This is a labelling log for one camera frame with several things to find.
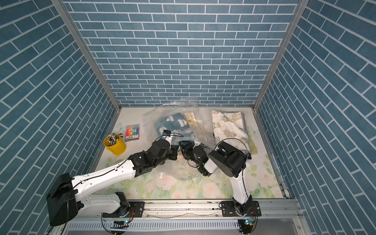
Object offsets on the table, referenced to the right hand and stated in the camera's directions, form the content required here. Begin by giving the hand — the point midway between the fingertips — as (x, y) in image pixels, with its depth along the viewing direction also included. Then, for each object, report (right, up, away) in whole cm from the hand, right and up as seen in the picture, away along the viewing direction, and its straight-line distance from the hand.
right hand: (179, 145), depth 90 cm
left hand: (+4, 0, -11) cm, 12 cm away
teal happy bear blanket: (-4, +13, +12) cm, 18 cm away
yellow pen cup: (-38, -2, +1) cm, 38 cm away
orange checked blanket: (+8, +13, +20) cm, 25 cm away
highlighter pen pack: (-35, +6, +13) cm, 38 cm away
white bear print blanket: (+34, +11, +6) cm, 36 cm away
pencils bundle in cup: (-37, +5, -8) cm, 38 cm away
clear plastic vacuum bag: (+1, -15, -2) cm, 15 cm away
